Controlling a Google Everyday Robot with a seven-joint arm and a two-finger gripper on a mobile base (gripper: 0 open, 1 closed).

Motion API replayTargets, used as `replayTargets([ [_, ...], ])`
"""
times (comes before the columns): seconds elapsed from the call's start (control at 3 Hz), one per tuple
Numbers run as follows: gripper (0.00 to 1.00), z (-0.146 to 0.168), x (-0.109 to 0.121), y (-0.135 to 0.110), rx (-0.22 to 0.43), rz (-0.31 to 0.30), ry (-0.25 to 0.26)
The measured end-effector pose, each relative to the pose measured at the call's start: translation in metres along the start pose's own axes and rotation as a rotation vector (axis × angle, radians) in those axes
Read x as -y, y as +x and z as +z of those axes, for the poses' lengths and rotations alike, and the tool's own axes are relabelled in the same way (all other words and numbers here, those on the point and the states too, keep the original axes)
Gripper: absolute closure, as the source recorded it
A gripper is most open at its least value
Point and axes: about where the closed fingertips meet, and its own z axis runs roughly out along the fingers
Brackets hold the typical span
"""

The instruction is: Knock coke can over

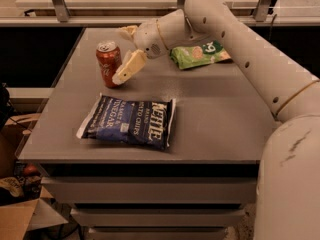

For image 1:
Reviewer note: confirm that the cardboard box left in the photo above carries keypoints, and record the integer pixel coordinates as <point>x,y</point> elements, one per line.
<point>25,205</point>

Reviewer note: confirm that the metal railing frame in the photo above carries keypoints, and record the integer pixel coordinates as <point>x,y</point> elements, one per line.
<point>100,10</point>

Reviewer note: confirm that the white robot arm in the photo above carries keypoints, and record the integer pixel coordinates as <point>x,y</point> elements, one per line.
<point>288,188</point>

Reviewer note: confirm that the green snack bag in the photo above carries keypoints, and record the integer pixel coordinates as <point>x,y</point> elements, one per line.
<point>187,57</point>

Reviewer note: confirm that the blue Kettle chips bag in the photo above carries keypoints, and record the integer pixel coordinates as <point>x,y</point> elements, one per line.
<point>145,123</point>

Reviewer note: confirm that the red coke can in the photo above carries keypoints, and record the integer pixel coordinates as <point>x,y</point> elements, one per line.
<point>109,59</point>

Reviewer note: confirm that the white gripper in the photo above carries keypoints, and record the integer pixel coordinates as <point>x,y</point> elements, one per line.
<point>147,38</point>

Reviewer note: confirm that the grey drawer cabinet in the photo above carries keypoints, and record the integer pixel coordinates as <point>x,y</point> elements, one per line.
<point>193,190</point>

